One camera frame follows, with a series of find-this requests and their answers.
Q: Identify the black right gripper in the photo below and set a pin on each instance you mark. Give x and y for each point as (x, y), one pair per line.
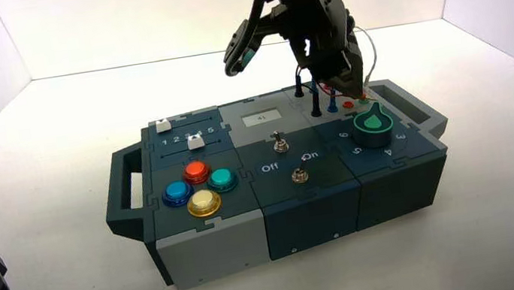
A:
(322, 34)

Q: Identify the green pointer rotary knob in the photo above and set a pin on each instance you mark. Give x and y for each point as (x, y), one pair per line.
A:
(372, 127)

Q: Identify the small white number display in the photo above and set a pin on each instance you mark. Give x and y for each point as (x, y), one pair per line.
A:
(262, 118)

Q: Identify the grey and blue task box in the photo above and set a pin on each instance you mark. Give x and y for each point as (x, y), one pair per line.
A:
(297, 218)

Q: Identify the green round push button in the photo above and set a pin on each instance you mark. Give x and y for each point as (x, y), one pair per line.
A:
(222, 179)

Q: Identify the white slider knob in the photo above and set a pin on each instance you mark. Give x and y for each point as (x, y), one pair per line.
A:
(195, 143)
(163, 126)

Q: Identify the red round push button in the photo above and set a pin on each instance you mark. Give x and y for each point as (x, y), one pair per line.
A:
(197, 172)

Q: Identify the yellow round push button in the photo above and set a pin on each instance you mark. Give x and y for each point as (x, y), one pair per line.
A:
(204, 203)

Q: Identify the blue round push button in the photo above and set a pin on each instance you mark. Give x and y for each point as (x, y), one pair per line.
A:
(178, 193)

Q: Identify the metal toggle switch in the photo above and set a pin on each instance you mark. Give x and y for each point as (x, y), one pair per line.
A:
(299, 176)
(280, 145)

